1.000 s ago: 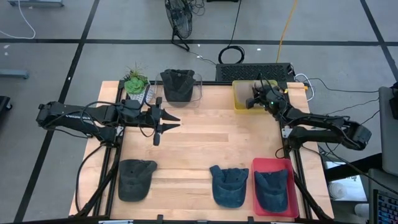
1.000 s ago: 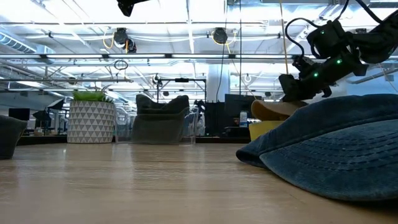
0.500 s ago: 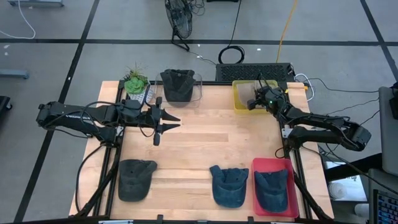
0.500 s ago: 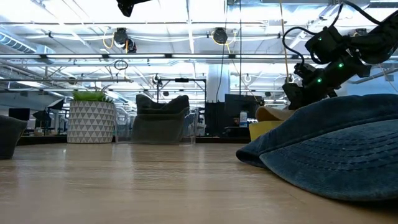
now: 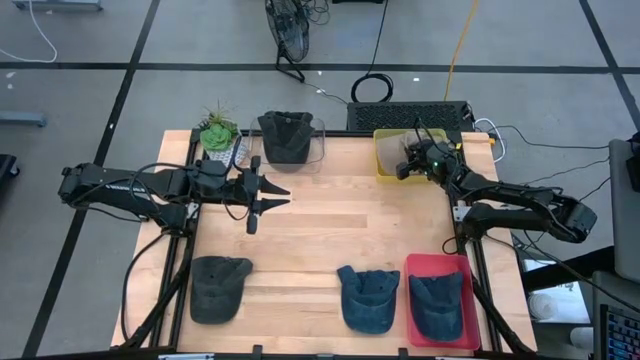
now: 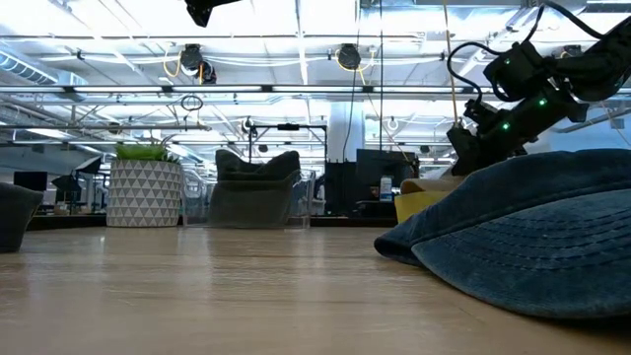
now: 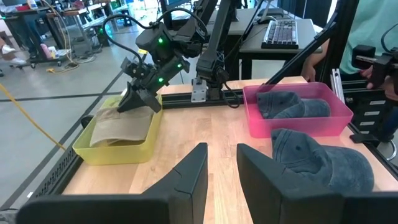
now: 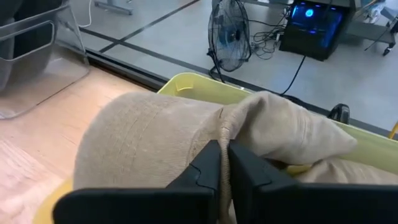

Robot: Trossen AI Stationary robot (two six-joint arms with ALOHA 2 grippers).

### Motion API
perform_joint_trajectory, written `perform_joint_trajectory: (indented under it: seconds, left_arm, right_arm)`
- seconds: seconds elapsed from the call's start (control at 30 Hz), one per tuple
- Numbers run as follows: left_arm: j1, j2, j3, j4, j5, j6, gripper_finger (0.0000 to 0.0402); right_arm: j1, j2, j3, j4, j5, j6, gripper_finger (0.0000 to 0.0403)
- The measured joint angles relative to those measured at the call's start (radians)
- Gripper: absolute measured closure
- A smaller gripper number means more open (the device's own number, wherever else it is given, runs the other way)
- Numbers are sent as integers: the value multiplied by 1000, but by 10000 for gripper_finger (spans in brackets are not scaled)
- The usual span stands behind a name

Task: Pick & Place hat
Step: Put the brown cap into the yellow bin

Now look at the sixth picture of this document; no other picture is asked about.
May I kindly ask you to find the blue denim baseball cap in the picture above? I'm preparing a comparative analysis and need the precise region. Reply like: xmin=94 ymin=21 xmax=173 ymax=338
xmin=373 ymin=149 xmax=631 ymax=320

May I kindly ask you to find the dark grey baseball cap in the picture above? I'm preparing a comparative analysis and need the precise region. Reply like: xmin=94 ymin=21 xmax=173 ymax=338
xmin=207 ymin=149 xmax=303 ymax=228
xmin=0 ymin=181 xmax=44 ymax=253

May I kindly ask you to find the yellow plastic bin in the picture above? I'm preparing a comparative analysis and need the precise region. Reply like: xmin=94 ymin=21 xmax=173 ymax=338
xmin=393 ymin=189 xmax=448 ymax=224

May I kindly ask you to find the black overhead gantry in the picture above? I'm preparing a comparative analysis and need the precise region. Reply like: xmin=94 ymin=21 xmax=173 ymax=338
xmin=247 ymin=122 xmax=329 ymax=174

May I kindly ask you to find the black cabinet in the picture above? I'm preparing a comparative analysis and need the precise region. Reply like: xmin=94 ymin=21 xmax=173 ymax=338
xmin=324 ymin=147 xmax=421 ymax=218

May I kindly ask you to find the clear plastic bin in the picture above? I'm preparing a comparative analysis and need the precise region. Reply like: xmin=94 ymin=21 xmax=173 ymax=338
xmin=181 ymin=167 xmax=316 ymax=229

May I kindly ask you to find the succulent in triangle-patterned pot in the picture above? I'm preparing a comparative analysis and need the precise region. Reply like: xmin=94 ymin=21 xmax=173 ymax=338
xmin=105 ymin=143 xmax=183 ymax=228

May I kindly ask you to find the black computer monitor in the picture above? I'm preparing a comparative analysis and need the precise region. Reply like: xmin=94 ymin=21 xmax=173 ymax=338
xmin=13 ymin=171 xmax=49 ymax=192

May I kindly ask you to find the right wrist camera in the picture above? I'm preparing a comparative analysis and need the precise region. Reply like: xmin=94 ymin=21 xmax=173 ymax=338
xmin=462 ymin=97 xmax=496 ymax=122

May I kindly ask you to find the black ceiling cable reel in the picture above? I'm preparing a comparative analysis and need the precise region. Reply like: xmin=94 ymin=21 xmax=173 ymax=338
xmin=336 ymin=42 xmax=364 ymax=71
xmin=178 ymin=42 xmax=218 ymax=85

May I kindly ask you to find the black right camera cable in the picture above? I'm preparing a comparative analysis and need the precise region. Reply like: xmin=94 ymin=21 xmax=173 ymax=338
xmin=446 ymin=41 xmax=517 ymax=107

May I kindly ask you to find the black hanging cable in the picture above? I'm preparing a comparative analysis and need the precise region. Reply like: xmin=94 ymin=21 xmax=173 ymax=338
xmin=377 ymin=0 xmax=386 ymax=149

